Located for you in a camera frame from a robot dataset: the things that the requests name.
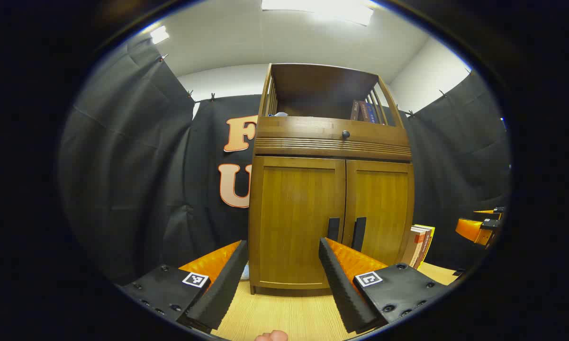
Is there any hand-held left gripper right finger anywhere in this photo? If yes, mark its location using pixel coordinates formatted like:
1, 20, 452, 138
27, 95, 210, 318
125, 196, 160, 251
318, 238, 451, 334

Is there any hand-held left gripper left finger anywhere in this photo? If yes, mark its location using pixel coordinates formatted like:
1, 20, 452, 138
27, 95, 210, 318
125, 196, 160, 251
118, 240, 249, 334

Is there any wooden shoe cabinet door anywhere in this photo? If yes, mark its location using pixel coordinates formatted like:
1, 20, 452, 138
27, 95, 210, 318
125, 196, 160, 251
342, 160, 415, 267
249, 156, 346, 290

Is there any wooden double-door shoe cabinet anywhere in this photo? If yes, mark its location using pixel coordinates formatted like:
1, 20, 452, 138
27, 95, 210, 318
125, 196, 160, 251
248, 63, 415, 296

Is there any black backdrop cloth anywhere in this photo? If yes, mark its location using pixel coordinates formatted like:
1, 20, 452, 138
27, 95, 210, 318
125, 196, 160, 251
59, 38, 511, 287

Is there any wooden drawer with dark knob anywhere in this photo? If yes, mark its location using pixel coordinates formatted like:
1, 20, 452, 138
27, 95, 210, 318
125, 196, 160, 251
255, 116, 412, 161

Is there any small ceiling light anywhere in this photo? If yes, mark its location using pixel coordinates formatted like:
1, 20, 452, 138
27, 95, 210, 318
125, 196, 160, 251
149, 26, 170, 45

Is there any large ceiling light panel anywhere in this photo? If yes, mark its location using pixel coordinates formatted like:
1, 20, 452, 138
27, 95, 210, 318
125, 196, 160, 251
261, 0, 375, 27

